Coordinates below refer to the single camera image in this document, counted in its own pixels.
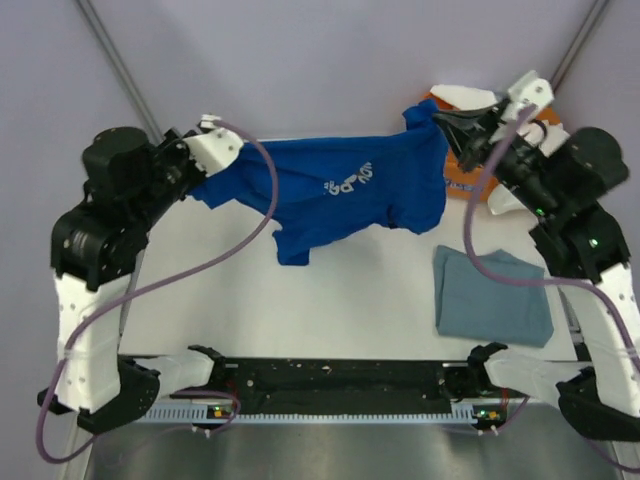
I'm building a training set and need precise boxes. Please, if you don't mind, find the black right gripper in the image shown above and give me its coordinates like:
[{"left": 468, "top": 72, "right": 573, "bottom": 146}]
[{"left": 431, "top": 102, "right": 562, "bottom": 218}]

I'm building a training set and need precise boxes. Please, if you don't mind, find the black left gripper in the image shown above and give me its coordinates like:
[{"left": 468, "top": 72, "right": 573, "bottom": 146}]
[{"left": 130, "top": 127, "right": 214, "bottom": 230}]

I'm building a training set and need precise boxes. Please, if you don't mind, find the blue printed t shirt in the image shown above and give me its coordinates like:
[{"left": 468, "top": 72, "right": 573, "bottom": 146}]
[{"left": 188, "top": 99, "right": 449, "bottom": 267}]

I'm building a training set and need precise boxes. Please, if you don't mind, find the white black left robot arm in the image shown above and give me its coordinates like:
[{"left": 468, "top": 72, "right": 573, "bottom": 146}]
[{"left": 49, "top": 126, "right": 227, "bottom": 435}]

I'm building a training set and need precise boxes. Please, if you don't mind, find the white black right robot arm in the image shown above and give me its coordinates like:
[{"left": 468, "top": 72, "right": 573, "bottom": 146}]
[{"left": 433, "top": 101, "right": 639, "bottom": 443}]

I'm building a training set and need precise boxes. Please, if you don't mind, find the orange plastic basket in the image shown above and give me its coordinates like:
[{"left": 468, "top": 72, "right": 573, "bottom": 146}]
[{"left": 425, "top": 85, "right": 564, "bottom": 200}]

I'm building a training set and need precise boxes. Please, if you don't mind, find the white floral t shirt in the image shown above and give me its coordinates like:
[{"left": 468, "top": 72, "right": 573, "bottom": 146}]
[{"left": 426, "top": 84, "right": 569, "bottom": 216}]

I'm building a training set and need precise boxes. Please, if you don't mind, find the folded grey blue t shirt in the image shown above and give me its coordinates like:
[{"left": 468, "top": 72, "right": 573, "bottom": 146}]
[{"left": 433, "top": 245, "right": 554, "bottom": 348}]

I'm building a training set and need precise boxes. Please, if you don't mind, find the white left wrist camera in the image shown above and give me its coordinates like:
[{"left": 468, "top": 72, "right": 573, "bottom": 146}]
[{"left": 183, "top": 114, "right": 244, "bottom": 176}]

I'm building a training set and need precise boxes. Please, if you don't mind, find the grey slotted cable duct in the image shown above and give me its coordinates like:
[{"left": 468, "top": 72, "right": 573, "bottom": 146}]
[{"left": 139, "top": 402, "right": 504, "bottom": 425}]

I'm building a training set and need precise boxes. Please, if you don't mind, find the aluminium frame rail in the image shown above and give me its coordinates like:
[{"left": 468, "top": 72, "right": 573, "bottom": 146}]
[{"left": 519, "top": 362, "right": 629, "bottom": 406}]

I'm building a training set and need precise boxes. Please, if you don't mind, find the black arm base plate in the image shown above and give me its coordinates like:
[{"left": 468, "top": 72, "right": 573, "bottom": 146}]
[{"left": 170, "top": 357, "right": 520, "bottom": 414}]

